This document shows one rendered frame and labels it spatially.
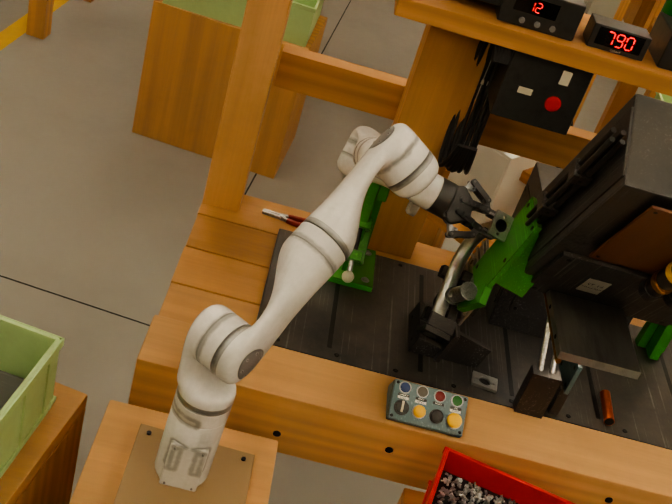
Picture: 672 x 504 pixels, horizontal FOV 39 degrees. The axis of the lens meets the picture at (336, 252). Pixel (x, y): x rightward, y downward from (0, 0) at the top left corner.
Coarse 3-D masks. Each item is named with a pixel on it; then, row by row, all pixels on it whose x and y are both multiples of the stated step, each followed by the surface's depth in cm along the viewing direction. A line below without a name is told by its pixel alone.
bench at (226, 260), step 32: (224, 224) 225; (256, 224) 228; (288, 224) 232; (192, 256) 211; (224, 256) 215; (256, 256) 218; (384, 256) 232; (416, 256) 236; (448, 256) 240; (192, 288) 202; (224, 288) 205; (256, 288) 208; (192, 320) 194; (640, 320) 239
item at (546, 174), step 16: (544, 176) 208; (528, 192) 211; (496, 288) 216; (496, 304) 214; (512, 304) 213; (528, 304) 213; (544, 304) 212; (496, 320) 216; (512, 320) 216; (528, 320) 215; (544, 320) 215
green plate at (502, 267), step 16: (528, 208) 190; (512, 224) 194; (496, 240) 197; (512, 240) 190; (528, 240) 184; (496, 256) 193; (512, 256) 186; (528, 256) 187; (480, 272) 197; (496, 272) 189; (512, 272) 190; (512, 288) 192; (528, 288) 191
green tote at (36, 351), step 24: (0, 336) 170; (24, 336) 169; (48, 336) 168; (0, 360) 174; (24, 360) 172; (48, 360) 164; (24, 384) 158; (48, 384) 170; (24, 408) 160; (48, 408) 174; (0, 432) 152; (24, 432) 166; (0, 456) 158
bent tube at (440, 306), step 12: (492, 228) 192; (504, 228) 194; (468, 240) 202; (480, 240) 202; (504, 240) 192; (456, 252) 204; (468, 252) 203; (456, 264) 203; (456, 276) 203; (444, 288) 202; (444, 300) 201; (444, 312) 200
